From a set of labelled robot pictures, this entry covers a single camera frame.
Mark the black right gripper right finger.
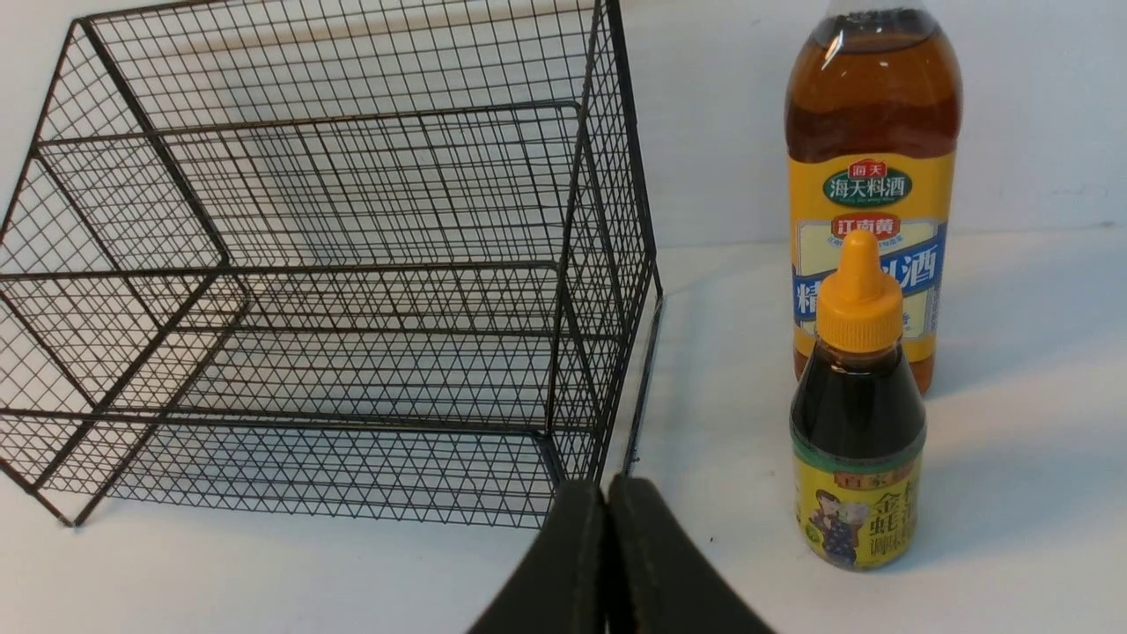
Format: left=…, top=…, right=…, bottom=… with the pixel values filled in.
left=607, top=475, right=772, bottom=633

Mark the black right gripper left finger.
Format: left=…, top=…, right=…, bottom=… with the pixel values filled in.
left=470, top=481, right=607, bottom=633

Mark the oyster sauce bottle yellow cap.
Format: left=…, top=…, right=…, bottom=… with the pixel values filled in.
left=789, top=230, right=926, bottom=571

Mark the cooking wine bottle yellow label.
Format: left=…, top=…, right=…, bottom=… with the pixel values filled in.
left=784, top=1, right=962, bottom=393

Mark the black wire mesh shelf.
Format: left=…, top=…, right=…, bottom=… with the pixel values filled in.
left=1, top=1, right=663, bottom=529

